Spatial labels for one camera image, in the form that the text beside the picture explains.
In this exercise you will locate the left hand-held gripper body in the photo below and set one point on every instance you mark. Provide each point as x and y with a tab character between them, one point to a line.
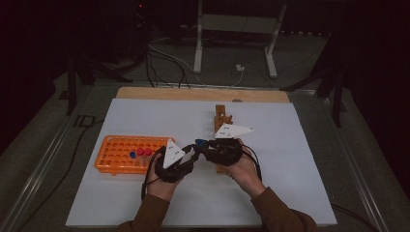
172	158

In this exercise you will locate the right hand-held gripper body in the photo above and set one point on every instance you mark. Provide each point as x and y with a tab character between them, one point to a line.
225	153

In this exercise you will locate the blue-capped test tube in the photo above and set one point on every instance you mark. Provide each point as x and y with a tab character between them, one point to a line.
132	154
200	142

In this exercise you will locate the wooden test tube rack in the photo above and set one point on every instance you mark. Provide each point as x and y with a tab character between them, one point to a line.
220	121

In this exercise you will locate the red-capped test tube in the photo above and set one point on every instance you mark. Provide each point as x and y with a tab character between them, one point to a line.
140	151
148	151

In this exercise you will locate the orange plastic tube rack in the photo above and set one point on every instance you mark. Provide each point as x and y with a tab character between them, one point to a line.
119	151

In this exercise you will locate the person's right hand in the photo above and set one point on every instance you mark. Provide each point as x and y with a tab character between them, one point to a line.
245	177

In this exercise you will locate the person's left hand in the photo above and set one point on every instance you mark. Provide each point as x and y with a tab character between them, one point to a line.
161	190

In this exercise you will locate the white table mat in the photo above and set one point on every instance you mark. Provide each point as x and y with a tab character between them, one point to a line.
161	119

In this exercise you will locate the white plug adapter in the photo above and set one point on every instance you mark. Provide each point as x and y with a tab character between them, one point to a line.
240	67

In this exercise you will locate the grey metal stand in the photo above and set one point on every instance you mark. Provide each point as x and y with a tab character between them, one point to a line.
198	48

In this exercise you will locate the black tripod stand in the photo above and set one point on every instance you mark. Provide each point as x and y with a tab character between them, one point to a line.
336	96
71	83

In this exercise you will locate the black device with red light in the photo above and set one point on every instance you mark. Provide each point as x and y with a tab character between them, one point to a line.
140	19

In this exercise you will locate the black power strip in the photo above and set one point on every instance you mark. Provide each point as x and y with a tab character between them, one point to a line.
306	33

